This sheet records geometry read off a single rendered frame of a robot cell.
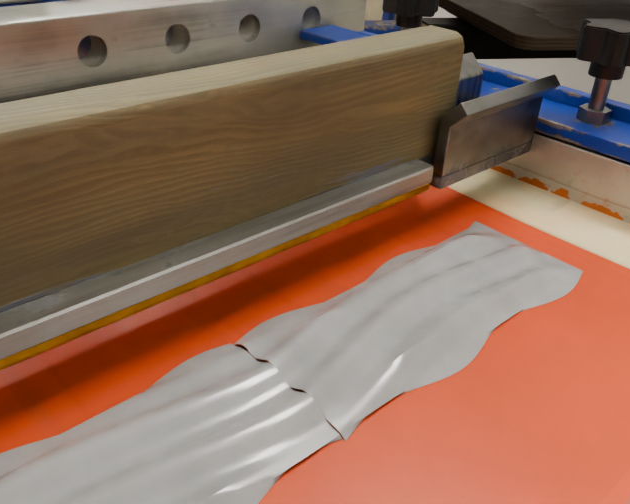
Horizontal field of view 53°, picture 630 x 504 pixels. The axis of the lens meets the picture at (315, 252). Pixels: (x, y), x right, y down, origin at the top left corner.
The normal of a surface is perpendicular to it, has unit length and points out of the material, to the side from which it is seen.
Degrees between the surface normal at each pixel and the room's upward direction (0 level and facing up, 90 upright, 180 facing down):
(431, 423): 0
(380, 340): 34
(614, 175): 90
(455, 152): 90
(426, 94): 90
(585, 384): 0
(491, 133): 90
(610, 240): 0
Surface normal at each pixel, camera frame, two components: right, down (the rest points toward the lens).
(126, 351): 0.04, -0.85
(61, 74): 0.67, 0.41
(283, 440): 0.33, -0.51
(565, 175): -0.74, 0.32
